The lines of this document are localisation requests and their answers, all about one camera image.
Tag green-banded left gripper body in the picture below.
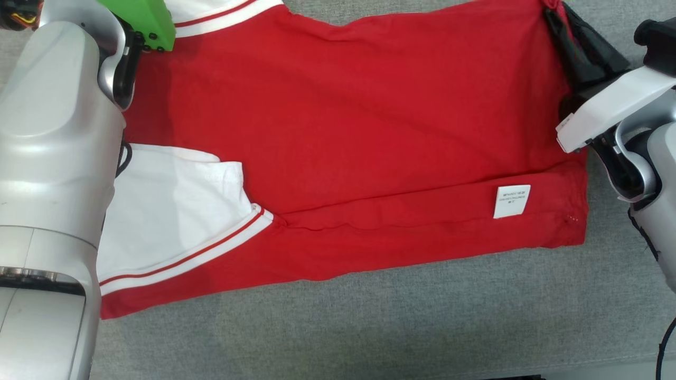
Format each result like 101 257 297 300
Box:
98 0 177 52

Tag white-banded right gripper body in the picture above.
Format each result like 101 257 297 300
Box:
555 65 676 154

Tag red t-shirt with white sleeves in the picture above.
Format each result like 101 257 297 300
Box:
97 0 590 320

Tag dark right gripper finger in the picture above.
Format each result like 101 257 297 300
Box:
543 5 587 106
562 2 632 88

